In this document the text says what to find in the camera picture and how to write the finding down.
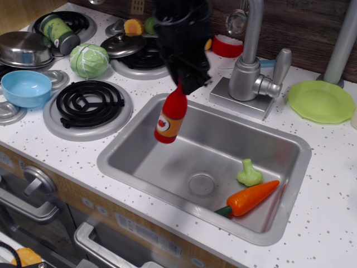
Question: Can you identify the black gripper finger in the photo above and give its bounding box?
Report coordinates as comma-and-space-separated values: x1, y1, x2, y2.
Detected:
166, 61, 180, 85
181, 69, 211, 95

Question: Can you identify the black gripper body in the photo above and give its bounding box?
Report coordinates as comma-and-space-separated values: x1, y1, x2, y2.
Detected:
153, 18, 214, 76

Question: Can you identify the red ketchup bottle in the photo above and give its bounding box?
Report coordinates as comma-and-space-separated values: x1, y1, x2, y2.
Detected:
155, 81, 187, 144

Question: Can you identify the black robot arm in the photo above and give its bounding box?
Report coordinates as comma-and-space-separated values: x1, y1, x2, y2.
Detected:
153, 1, 212, 95

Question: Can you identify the silver sink basin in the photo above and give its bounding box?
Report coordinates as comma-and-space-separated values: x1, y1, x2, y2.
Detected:
97, 94, 312, 246

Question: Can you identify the rear right stove burner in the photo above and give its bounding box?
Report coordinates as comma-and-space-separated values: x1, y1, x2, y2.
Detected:
110, 36, 169, 80

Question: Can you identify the yellow toy bell pepper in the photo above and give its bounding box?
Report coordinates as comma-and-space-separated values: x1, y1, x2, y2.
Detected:
204, 39, 212, 51

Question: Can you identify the green toy lime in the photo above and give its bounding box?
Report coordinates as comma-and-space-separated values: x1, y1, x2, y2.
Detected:
144, 17, 156, 35

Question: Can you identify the yellow toy corn slice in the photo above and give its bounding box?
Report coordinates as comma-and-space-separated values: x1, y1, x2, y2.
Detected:
124, 19, 144, 35

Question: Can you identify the hanging steel ladle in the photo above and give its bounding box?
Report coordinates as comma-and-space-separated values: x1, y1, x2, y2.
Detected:
225, 1, 249, 36

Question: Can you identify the silver faucet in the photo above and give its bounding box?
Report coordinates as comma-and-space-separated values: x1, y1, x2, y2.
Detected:
209, 0, 292, 120

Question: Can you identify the steel pot lid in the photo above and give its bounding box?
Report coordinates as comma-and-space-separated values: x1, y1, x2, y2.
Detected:
100, 33, 146, 58

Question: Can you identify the silver stove knob rear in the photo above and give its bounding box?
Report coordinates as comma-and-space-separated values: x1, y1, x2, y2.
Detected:
105, 18, 125, 37

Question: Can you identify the silver stove knob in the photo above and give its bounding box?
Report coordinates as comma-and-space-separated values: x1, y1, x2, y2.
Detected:
42, 70, 69, 91
0, 101, 27, 126
105, 18, 125, 37

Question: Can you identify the green toy cabbage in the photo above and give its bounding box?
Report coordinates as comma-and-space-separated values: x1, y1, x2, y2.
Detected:
69, 44, 109, 79

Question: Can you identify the front black stove burner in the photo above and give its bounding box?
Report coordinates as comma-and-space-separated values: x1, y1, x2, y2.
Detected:
43, 80, 133, 142

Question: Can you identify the light green toy garlic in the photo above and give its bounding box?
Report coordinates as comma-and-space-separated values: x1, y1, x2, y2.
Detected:
237, 159, 263, 187

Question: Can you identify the silver stove knob middle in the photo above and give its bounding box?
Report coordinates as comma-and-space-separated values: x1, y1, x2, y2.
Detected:
42, 70, 69, 91

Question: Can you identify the green tin can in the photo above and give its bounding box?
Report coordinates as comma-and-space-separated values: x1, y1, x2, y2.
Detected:
40, 14, 80, 55

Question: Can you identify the green plastic plate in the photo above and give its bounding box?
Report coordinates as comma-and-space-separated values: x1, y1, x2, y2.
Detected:
287, 80, 356, 123

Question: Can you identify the orange toy carrot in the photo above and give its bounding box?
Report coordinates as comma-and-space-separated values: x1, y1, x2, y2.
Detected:
215, 180, 280, 217

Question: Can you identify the blue plastic bowl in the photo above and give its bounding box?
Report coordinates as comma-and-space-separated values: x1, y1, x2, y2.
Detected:
1, 70, 52, 108

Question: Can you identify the steel pot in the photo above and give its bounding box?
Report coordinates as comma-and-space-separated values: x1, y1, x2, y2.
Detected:
1, 31, 54, 69

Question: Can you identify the cream object right edge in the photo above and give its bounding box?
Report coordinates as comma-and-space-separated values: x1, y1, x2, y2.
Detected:
350, 109, 357, 129

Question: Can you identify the silver stove knob left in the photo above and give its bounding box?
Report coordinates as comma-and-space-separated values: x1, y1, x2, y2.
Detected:
0, 101, 27, 126

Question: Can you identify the grey oven dial knob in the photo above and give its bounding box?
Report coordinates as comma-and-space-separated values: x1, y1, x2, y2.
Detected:
23, 165, 57, 197

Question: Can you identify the yellow toy food bottom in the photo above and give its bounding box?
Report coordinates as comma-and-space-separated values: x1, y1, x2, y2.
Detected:
16, 248, 42, 267

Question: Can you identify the blue utensil handle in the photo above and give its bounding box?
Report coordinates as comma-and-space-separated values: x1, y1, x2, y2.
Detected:
260, 59, 276, 68

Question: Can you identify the grey dishwasher door handle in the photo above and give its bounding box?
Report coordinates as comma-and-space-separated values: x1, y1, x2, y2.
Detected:
74, 222, 160, 267

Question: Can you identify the grey oven door handle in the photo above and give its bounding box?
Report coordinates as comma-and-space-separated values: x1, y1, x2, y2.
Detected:
1, 188, 61, 225

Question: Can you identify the black cable bottom left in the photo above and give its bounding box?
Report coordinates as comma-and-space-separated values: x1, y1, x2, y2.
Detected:
0, 241, 23, 267

